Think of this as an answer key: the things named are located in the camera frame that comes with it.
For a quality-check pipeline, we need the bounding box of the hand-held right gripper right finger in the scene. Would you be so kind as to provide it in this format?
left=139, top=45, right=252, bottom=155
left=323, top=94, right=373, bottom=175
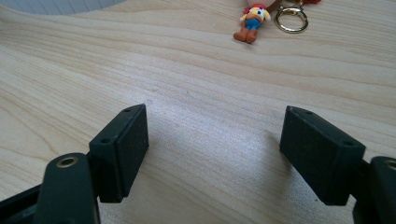
left=278, top=105, right=367, bottom=206

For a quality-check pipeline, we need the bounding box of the brown keychain strap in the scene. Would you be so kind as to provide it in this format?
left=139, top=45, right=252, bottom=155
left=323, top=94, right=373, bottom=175
left=268, top=0, right=283, bottom=13

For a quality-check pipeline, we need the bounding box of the small cartoon figure keychain charm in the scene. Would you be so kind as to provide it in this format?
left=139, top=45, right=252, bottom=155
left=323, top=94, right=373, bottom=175
left=233, top=3, right=272, bottom=45

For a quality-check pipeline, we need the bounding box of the gold key ring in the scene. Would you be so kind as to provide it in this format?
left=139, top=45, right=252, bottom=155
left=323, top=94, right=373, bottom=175
left=274, top=6, right=310, bottom=35

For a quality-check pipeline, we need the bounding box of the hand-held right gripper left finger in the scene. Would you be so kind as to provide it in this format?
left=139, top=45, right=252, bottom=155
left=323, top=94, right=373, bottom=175
left=88, top=103, right=150, bottom=204

